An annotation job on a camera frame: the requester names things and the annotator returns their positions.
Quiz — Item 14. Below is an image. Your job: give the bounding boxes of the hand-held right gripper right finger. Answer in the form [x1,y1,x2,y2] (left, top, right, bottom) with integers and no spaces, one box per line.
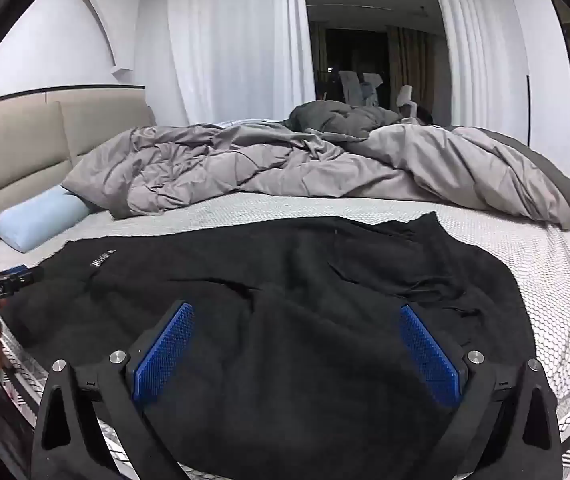
[399,304,563,480]

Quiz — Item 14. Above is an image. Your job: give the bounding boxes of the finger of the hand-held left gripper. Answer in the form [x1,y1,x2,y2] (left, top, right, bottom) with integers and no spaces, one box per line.
[0,265,44,302]

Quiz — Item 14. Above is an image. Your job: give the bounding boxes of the light blue pillow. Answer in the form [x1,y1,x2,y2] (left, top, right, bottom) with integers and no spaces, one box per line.
[0,186,94,254]

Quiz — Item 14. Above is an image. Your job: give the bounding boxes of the grey duvet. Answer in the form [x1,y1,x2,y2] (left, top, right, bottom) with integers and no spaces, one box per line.
[62,101,570,231]

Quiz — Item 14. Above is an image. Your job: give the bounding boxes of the black pants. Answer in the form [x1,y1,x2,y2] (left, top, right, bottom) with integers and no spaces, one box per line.
[2,211,538,480]

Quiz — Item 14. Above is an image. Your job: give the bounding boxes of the white striped mattress sheet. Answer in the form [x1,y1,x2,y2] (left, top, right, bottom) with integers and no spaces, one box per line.
[0,195,570,480]

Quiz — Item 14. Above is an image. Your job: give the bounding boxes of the white chair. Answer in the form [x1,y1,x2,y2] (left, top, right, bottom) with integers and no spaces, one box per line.
[338,70,362,106]
[362,73,384,108]
[395,85,420,122]

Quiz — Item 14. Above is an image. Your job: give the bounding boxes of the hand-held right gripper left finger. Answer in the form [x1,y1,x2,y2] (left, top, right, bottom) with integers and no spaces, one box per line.
[30,301,196,480]

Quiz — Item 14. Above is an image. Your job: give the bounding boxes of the brown curtain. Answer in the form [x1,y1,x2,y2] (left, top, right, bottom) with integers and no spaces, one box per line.
[386,25,437,111]

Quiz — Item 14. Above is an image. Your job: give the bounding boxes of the white curtain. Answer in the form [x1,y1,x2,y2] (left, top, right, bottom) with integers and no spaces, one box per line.
[166,0,317,125]
[426,0,533,133]

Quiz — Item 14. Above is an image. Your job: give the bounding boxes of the beige padded headboard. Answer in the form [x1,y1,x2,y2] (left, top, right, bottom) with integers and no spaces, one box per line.
[0,85,155,257]

